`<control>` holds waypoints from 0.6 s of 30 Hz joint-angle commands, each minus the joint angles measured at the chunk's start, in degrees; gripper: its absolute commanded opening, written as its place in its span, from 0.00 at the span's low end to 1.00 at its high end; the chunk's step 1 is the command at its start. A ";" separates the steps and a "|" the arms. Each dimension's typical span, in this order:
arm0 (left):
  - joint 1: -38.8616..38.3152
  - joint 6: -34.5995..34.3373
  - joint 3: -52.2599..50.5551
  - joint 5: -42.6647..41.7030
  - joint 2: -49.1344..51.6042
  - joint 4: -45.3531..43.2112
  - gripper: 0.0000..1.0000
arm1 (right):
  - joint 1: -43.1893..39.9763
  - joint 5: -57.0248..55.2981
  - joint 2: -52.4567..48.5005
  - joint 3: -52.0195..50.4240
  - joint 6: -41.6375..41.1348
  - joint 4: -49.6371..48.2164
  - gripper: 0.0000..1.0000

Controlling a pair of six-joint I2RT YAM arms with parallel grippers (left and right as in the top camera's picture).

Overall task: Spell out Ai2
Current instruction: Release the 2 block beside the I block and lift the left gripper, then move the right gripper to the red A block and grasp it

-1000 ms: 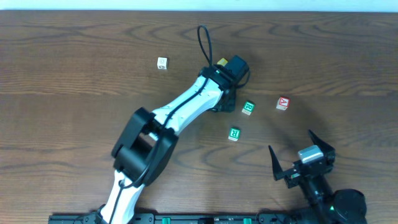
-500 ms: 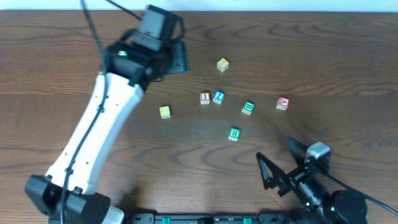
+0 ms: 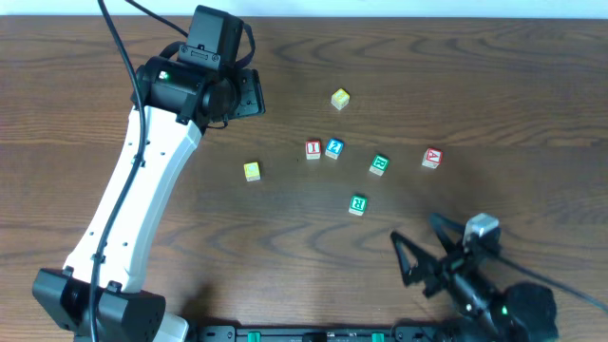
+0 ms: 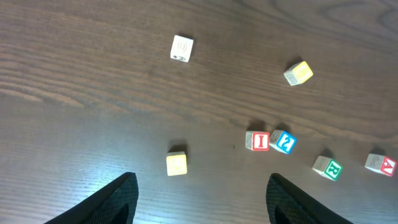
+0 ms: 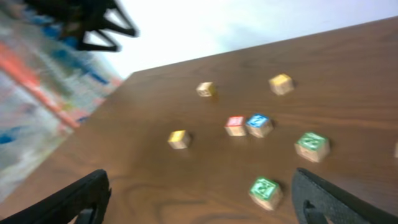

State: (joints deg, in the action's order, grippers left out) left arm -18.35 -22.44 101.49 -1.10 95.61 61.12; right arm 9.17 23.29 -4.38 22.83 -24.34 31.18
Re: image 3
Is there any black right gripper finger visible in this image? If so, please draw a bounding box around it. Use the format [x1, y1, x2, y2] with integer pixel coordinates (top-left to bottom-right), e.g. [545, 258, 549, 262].
[390, 231, 439, 287]
[429, 213, 466, 254]

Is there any red letter I block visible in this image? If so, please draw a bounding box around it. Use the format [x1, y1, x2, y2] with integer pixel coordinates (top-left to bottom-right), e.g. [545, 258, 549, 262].
[305, 140, 321, 160]

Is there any red letter A block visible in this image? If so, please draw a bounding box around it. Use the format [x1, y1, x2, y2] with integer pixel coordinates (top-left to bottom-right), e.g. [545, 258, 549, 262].
[422, 147, 443, 169]

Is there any blue number 2 block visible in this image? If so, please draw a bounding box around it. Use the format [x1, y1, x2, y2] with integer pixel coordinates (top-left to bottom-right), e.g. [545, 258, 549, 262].
[325, 138, 344, 160]

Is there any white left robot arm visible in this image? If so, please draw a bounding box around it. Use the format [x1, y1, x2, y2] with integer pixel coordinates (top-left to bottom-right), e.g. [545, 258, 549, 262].
[32, 56, 265, 341]

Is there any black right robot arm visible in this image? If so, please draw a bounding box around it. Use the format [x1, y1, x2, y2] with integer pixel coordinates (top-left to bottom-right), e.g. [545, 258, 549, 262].
[390, 213, 559, 342]

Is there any yellow C block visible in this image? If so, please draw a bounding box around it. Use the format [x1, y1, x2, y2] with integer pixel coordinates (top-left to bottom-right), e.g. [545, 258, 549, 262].
[243, 161, 261, 181]

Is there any yellow letter block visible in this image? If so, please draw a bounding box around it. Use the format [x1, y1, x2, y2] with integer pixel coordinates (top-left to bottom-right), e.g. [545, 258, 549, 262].
[331, 88, 350, 110]

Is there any green R block near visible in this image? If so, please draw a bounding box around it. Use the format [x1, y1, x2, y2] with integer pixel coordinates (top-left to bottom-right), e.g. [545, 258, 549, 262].
[349, 195, 368, 216]

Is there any green r block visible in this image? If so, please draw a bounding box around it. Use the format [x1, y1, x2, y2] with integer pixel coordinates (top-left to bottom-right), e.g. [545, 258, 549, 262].
[349, 195, 368, 216]
[370, 154, 390, 176]

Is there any green R block far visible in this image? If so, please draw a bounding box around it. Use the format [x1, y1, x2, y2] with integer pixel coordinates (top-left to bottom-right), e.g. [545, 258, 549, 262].
[370, 154, 390, 176]

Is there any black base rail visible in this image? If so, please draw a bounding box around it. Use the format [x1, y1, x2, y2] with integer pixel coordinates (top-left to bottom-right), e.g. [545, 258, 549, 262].
[195, 325, 438, 342]

